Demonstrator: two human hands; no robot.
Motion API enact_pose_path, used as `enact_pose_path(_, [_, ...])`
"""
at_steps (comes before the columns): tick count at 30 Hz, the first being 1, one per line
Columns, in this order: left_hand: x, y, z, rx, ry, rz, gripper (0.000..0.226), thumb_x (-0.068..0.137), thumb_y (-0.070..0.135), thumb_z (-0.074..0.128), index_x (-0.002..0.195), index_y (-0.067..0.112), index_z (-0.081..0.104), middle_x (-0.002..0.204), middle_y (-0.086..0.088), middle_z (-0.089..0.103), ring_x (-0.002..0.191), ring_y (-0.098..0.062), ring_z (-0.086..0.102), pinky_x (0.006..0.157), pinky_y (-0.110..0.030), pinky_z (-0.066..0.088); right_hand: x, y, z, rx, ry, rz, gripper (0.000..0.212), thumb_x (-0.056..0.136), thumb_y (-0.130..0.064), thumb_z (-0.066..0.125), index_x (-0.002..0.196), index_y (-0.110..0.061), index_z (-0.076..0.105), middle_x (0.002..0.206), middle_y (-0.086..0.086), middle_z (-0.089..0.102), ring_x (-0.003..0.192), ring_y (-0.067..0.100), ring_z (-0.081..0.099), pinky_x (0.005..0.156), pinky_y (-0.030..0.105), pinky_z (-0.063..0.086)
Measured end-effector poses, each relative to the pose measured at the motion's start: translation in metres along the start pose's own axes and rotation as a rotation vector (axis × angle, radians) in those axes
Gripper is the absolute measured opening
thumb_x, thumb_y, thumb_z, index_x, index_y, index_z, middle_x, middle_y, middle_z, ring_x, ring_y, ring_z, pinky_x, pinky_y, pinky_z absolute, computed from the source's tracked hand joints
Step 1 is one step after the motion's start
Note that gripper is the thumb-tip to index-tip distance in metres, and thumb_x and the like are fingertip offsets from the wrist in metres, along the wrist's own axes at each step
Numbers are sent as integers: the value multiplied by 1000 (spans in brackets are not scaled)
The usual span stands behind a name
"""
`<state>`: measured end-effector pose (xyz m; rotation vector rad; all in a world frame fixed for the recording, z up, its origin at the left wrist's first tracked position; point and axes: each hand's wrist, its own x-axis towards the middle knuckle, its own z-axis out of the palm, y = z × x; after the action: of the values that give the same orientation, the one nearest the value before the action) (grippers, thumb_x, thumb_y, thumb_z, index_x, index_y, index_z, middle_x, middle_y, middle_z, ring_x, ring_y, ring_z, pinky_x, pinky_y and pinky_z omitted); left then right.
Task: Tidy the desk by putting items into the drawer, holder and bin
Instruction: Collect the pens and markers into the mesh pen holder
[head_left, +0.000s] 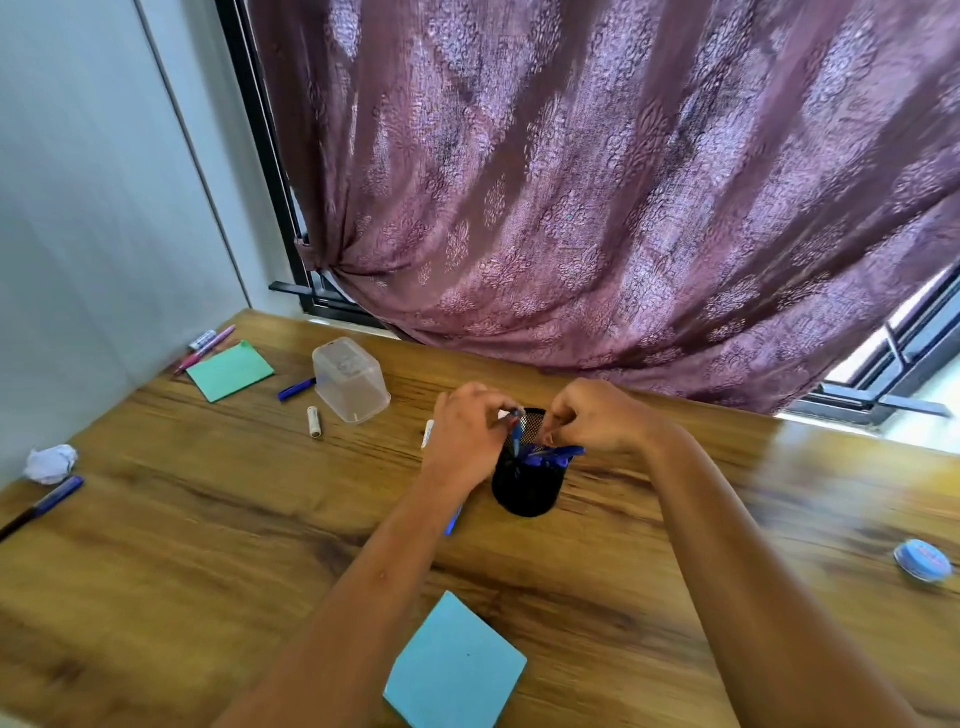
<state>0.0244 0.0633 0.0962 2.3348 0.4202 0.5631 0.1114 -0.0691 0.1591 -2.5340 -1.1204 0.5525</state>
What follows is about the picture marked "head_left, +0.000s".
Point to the person's right hand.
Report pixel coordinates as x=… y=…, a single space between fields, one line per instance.
x=607 y=416

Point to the purple patterned curtain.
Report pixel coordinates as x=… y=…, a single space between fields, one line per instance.
x=637 y=187

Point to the dark pen blue cap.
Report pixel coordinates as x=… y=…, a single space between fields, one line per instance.
x=45 y=504

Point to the black window frame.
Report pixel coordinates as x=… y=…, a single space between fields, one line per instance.
x=255 y=150

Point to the clear plastic container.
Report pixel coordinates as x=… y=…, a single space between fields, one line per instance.
x=351 y=379

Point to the blue white pen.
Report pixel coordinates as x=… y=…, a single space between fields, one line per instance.
x=547 y=462

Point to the light blue sticky note pad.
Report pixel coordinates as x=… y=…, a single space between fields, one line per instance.
x=457 y=667

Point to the clear pen blue cap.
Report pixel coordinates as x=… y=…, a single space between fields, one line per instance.
x=518 y=435

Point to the pink highlighter pen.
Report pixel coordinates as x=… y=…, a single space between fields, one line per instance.
x=206 y=349

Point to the person's left forearm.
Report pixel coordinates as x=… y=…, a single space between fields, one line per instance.
x=345 y=637

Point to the person's left hand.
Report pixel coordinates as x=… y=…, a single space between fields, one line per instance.
x=465 y=442

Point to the black mesh pen holder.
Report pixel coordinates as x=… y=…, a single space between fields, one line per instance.
x=529 y=495

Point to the white eraser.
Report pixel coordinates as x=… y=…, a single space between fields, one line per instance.
x=314 y=422

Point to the person's right forearm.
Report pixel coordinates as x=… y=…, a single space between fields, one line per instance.
x=765 y=600

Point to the green sticky note pad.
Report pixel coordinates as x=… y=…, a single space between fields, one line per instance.
x=229 y=371

